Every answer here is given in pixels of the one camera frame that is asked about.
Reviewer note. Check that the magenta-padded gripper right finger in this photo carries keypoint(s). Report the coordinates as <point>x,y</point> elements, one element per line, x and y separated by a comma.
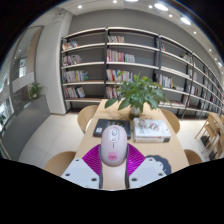
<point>148,171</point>

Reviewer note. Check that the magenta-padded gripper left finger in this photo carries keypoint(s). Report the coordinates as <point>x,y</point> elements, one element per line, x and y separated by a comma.
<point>78,171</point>

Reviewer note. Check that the pink white computer mouse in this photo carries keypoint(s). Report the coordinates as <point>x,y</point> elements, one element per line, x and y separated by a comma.
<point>114,146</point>

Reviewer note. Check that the round-backed wooden chair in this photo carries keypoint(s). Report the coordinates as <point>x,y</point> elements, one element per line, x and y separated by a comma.
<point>58,163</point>
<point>193,157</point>
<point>86,118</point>
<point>171,120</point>

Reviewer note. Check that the white book with dark spine end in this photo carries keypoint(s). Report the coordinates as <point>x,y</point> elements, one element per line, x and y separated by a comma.
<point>151,140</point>

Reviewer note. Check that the white book with picture cover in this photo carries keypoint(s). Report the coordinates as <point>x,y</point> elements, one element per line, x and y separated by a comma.
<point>151,128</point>

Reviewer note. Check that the black book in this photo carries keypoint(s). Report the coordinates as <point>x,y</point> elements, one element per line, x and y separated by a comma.
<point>103,128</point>

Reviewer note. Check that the light wooden slatted chairs group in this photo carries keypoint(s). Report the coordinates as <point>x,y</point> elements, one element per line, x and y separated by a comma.
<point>211,133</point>

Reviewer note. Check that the green potted plant white pot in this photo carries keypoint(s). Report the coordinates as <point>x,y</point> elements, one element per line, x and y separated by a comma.
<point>136,93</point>

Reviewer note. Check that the green floor plant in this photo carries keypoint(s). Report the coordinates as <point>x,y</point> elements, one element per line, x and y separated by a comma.
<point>35,90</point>

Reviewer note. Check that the grey shelf unit with books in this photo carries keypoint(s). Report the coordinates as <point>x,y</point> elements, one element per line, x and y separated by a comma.
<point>86,53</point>

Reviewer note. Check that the ceiling lights group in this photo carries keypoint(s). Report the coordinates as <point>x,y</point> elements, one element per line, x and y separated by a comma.
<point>161,6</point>

